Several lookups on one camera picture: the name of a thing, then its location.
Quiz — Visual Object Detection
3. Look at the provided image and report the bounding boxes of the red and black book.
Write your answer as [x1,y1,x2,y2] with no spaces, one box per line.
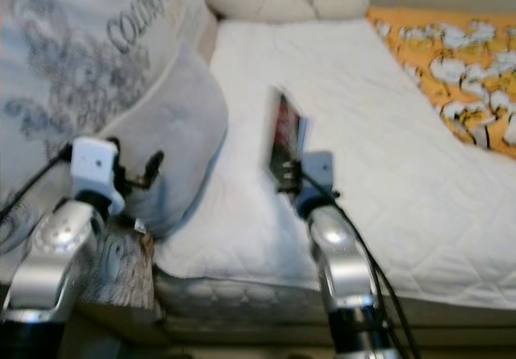
[267,88,310,194]

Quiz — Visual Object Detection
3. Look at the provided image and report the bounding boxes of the grey plush pillow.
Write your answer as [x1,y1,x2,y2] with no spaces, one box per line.
[101,42,229,240]

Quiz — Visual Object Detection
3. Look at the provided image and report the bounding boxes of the yellow cartoon egg blanket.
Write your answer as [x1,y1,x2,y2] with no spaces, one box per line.
[366,6,516,161]

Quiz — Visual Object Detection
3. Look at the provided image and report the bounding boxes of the wooden bedside table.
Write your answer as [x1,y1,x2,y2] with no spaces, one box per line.
[79,219,157,315]

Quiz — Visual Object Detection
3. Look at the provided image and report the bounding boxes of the white quilted mattress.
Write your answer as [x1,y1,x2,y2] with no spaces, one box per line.
[152,18,516,328]

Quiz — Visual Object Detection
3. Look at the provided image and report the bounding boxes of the grey floral patterned large pillow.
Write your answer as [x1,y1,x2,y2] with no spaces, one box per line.
[0,0,220,257]

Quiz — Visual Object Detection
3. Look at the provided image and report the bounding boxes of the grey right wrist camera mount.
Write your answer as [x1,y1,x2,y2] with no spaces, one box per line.
[293,151,336,220]

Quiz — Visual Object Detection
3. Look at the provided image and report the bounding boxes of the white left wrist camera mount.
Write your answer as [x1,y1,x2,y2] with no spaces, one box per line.
[70,136,123,215]

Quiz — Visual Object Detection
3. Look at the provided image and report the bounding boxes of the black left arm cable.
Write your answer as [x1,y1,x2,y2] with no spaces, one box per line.
[0,144,78,224]

